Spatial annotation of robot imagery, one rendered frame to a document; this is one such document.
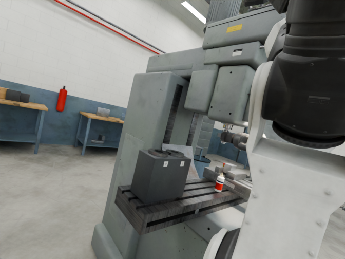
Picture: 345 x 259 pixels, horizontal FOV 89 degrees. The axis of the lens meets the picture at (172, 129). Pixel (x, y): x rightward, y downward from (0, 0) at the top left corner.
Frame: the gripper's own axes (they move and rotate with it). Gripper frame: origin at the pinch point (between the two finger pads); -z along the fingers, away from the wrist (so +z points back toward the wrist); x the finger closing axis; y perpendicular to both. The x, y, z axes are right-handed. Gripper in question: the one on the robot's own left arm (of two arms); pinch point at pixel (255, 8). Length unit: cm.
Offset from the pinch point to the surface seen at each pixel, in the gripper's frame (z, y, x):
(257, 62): -10.4, -31.1, 9.8
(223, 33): -2.3, -17.2, -12.5
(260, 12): 4.7, -14.0, 6.4
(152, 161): -2, -99, -8
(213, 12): 1.0, 1.9, -25.8
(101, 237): -81, -157, -73
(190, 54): -13.1, -20.6, -36.1
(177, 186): -22, -101, -4
